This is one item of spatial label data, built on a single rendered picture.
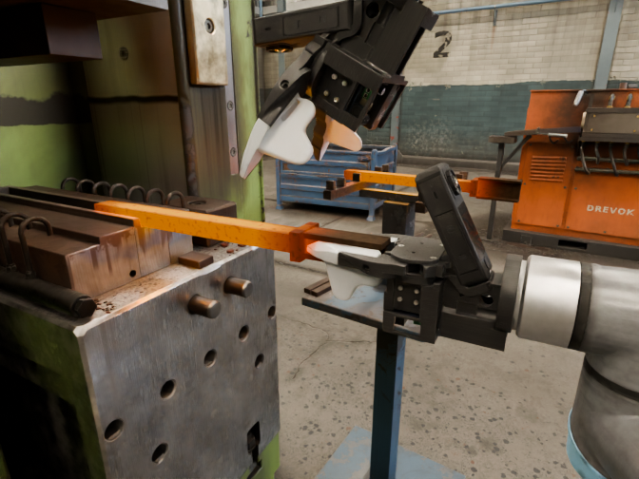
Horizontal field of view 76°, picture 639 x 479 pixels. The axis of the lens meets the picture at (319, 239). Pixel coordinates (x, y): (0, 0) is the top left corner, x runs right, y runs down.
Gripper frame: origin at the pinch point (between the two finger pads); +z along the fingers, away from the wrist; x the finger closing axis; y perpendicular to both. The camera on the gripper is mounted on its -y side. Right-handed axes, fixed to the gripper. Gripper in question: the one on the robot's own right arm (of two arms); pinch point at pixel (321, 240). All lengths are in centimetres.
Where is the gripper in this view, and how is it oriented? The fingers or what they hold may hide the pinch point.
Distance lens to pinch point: 45.7
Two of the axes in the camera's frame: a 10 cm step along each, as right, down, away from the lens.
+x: 4.7, -2.8, 8.4
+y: 0.1, 9.5, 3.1
